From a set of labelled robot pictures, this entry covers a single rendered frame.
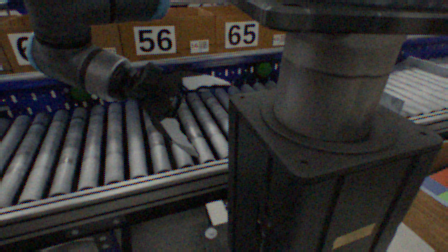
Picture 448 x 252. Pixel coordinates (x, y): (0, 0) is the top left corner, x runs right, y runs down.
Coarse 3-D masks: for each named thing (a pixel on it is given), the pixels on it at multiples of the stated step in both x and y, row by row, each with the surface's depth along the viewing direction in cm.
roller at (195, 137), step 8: (184, 104) 106; (184, 112) 100; (184, 120) 96; (192, 120) 95; (184, 128) 94; (192, 128) 90; (192, 136) 86; (200, 136) 86; (192, 144) 84; (200, 144) 82; (200, 152) 79; (208, 152) 78; (200, 160) 77; (208, 160) 76
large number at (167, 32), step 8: (136, 32) 103; (144, 32) 104; (152, 32) 105; (160, 32) 106; (168, 32) 107; (136, 40) 104; (144, 40) 105; (152, 40) 106; (160, 40) 107; (168, 40) 109; (136, 48) 106; (144, 48) 107; (152, 48) 108; (160, 48) 109; (168, 48) 110
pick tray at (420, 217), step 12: (444, 144) 65; (444, 156) 68; (432, 168) 69; (420, 192) 51; (420, 204) 52; (432, 204) 49; (408, 216) 55; (420, 216) 52; (432, 216) 50; (444, 216) 48; (420, 228) 53; (432, 228) 50; (444, 228) 48; (432, 240) 51; (444, 240) 49
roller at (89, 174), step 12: (96, 108) 102; (96, 120) 95; (96, 132) 88; (96, 144) 82; (84, 156) 77; (96, 156) 78; (84, 168) 72; (96, 168) 73; (84, 180) 68; (96, 180) 70
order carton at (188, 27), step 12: (168, 12) 130; (180, 12) 132; (192, 12) 134; (204, 12) 124; (120, 24) 100; (132, 24) 101; (144, 24) 103; (156, 24) 104; (168, 24) 106; (180, 24) 107; (192, 24) 109; (204, 24) 110; (120, 36) 102; (132, 36) 103; (180, 36) 110; (192, 36) 111; (204, 36) 113; (132, 48) 106; (180, 48) 112; (132, 60) 108; (144, 60) 110
